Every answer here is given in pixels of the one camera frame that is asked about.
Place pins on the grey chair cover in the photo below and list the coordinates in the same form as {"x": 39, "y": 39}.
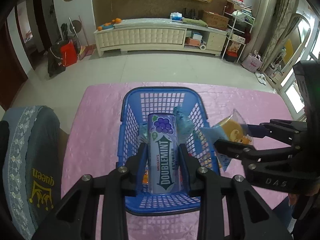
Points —
{"x": 31, "y": 172}

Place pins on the dark wooden door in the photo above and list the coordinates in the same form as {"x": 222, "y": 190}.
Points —
{"x": 12, "y": 75}

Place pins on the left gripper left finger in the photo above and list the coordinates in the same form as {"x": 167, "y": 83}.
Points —
{"x": 122, "y": 182}

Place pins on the teal wafer snack bag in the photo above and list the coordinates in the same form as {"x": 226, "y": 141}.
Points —
{"x": 143, "y": 133}

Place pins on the pink bag on floor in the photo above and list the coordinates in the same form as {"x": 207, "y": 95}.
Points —
{"x": 252, "y": 62}

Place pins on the blue plastic basket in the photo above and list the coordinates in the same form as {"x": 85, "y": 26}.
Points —
{"x": 137, "y": 105}

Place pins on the purple Doublemint gum box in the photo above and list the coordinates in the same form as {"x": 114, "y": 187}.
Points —
{"x": 163, "y": 164}

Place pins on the cardboard box on cabinet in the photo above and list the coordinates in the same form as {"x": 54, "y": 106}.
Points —
{"x": 215, "y": 20}

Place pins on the blue fox bread pack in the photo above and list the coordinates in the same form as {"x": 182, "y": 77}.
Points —
{"x": 232, "y": 128}
{"x": 184, "y": 125}

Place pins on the tissue box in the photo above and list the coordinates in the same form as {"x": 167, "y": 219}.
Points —
{"x": 176, "y": 16}

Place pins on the red bag on floor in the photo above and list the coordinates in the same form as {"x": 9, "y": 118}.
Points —
{"x": 68, "y": 53}

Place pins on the cream TV cabinet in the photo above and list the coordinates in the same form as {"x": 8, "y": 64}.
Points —
{"x": 159, "y": 34}

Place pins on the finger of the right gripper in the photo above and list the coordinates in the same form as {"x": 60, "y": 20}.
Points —
{"x": 249, "y": 156}
{"x": 286, "y": 131}

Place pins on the oranges on blue plate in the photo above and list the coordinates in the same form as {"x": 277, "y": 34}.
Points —
{"x": 110, "y": 24}

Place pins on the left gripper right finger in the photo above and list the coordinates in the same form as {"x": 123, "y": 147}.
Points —
{"x": 200, "y": 181}

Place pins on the black bag on floor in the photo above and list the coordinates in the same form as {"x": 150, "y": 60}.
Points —
{"x": 55, "y": 65}

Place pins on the white metal shelf rack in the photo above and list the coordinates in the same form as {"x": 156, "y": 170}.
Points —
{"x": 239, "y": 28}

